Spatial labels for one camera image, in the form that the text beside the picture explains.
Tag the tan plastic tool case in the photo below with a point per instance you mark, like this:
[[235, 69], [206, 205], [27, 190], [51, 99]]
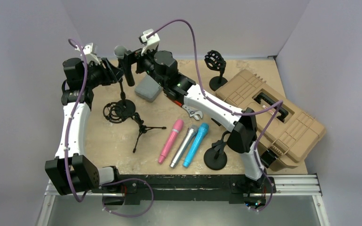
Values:
[[292, 134]]

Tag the black tripod shock-mount stand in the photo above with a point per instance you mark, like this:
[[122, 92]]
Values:
[[109, 115]]

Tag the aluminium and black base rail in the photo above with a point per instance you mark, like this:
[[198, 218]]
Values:
[[212, 188]]

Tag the round-base mic stand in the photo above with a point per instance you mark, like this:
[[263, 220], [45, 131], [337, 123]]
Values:
[[215, 158], [124, 108]]

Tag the silver microphone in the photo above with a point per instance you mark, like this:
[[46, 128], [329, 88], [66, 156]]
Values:
[[191, 132]]

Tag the pink microphone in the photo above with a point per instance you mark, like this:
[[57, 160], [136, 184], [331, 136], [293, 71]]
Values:
[[177, 127]]

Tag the blue microphone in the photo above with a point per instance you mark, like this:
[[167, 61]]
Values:
[[201, 134]]

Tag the grey plastic case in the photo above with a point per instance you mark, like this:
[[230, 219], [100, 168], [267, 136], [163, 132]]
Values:
[[148, 89]]

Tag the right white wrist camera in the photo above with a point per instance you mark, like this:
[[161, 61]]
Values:
[[150, 40]]

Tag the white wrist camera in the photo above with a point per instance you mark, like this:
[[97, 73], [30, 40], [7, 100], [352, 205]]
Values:
[[150, 40], [90, 52]]

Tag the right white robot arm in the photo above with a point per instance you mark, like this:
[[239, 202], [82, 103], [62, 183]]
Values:
[[241, 124]]

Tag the shock-mount mic stand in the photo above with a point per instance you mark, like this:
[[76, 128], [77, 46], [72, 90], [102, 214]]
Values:
[[215, 62]]

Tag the black handheld microphone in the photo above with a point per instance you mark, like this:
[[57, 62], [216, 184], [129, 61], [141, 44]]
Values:
[[125, 58]]

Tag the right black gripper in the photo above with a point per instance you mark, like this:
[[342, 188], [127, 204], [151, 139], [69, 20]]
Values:
[[136, 56]]

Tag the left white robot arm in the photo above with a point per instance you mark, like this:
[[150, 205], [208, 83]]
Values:
[[71, 170]]

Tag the red adjustable wrench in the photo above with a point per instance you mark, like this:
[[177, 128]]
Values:
[[196, 114]]

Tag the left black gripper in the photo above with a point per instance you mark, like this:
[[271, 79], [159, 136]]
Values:
[[111, 74]]

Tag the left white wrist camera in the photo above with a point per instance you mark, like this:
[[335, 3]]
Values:
[[90, 52]]

